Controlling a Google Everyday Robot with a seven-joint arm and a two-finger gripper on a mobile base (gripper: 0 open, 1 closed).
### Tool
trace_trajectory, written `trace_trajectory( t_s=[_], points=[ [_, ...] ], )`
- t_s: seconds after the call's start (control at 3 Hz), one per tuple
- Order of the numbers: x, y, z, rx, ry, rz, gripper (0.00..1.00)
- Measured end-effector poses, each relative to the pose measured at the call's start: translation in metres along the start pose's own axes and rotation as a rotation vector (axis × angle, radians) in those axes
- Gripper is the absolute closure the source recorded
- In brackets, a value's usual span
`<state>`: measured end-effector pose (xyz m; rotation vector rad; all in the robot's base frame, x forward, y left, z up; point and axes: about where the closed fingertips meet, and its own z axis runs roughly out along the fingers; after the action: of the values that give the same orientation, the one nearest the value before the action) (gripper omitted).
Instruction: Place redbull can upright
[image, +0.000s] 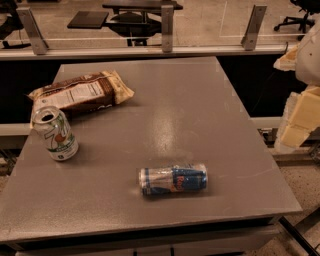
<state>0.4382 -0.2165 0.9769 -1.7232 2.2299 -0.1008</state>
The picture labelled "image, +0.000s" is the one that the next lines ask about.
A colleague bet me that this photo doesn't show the left metal glass bracket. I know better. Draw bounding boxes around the left metal glass bracket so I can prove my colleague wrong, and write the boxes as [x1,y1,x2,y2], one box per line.
[17,7,48,55]

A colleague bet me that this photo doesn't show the right metal glass bracket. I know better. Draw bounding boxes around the right metal glass bracket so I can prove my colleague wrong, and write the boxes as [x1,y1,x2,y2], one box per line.
[241,5,267,51]

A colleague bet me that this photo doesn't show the black desk with chair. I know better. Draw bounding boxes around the black desk with chair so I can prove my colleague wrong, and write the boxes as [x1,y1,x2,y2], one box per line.
[67,0,183,46]

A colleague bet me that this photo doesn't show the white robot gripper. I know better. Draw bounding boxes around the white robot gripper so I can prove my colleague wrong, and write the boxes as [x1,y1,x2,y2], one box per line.
[273,20,320,154]

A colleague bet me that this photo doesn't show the metal glass bracket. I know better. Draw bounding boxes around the metal glass bracket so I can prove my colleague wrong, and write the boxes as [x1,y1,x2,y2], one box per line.
[161,5,174,53]
[241,5,267,51]
[17,7,48,55]

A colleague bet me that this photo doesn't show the middle metal glass bracket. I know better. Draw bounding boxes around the middle metal glass bracket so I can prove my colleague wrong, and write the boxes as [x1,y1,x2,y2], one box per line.
[161,5,174,53]

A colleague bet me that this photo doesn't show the brown white snack bag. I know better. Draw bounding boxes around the brown white snack bag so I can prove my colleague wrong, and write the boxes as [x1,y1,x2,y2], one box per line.
[28,71,134,115]

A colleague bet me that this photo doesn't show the white green 7up can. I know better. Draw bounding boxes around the white green 7up can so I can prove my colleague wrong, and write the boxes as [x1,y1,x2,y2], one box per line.
[31,106,79,161]

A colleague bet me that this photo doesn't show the black office chair right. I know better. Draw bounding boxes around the black office chair right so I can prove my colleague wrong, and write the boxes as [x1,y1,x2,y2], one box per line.
[273,0,320,42]

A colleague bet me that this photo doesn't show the blue silver Red Bull can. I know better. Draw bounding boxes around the blue silver Red Bull can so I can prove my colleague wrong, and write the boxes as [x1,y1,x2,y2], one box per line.
[139,163,208,195]

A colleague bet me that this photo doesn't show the dark office chair left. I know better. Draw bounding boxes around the dark office chair left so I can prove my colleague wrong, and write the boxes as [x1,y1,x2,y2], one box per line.
[0,0,30,49]

